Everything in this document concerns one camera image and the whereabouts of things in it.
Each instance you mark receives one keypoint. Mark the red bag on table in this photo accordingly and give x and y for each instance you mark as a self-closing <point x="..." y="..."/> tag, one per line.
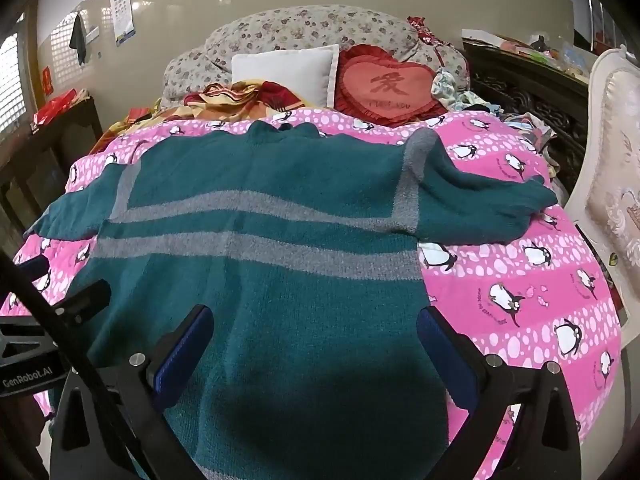
<point x="54" y="108"/>

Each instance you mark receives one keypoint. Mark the light patterned clothes pile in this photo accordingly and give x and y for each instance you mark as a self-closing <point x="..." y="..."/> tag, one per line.
<point x="534" y="129"/>

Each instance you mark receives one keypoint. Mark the red yellow patterned blanket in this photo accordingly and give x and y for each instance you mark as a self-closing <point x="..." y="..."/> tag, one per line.
<point x="242" y="100"/>

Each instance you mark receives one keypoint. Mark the white ornate chair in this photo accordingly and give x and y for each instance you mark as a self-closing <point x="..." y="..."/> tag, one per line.
<point x="604" y="203"/>

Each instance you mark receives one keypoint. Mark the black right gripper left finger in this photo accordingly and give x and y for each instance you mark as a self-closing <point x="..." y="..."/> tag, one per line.
<point x="126" y="436"/>

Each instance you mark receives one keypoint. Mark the dark cloth hanging on wall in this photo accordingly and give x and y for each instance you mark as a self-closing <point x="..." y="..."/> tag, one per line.
<point x="78" y="41"/>

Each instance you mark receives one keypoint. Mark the red heart cushion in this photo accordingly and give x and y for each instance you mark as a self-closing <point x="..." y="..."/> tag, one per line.
<point x="372" y="86"/>

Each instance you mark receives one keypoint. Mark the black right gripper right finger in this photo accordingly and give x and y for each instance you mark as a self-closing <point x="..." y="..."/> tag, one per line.
<point x="544" y="443"/>

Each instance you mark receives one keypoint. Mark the wall calendar poster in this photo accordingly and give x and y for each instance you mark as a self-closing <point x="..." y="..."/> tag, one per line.
<point x="123" y="20"/>

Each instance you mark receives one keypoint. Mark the white square pillow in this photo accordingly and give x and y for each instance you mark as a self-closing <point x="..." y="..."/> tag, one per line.
<point x="309" y="73"/>

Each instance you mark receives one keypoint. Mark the dark wooden side table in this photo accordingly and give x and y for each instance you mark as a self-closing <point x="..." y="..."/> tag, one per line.
<point x="60" y="143"/>

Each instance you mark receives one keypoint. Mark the teal grey striped sweater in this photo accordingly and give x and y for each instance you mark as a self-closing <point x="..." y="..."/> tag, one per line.
<point x="305" y="247"/>

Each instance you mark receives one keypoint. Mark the dark carved wooden cabinet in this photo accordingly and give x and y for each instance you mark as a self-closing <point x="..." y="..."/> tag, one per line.
<point x="520" y="85"/>

